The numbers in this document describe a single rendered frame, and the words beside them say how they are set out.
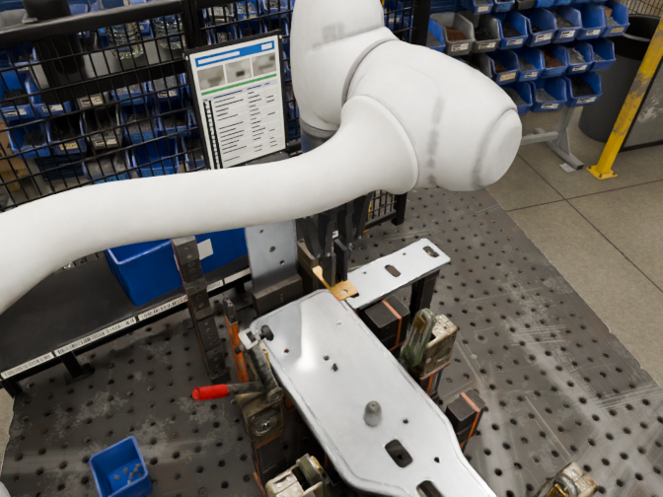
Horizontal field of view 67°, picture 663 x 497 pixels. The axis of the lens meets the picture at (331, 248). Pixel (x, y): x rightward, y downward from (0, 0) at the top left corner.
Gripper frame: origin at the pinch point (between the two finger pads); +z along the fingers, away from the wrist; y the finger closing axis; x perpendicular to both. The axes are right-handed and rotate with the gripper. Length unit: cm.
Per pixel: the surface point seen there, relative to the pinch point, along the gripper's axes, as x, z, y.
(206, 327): 28.6, 35.8, -16.1
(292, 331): 12.3, 29.2, -2.4
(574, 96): 105, 77, 235
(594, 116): 119, 114, 294
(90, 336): 32, 27, -38
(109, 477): 20, 59, -47
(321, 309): 14.3, 29.2, 6.0
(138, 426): 29, 59, -38
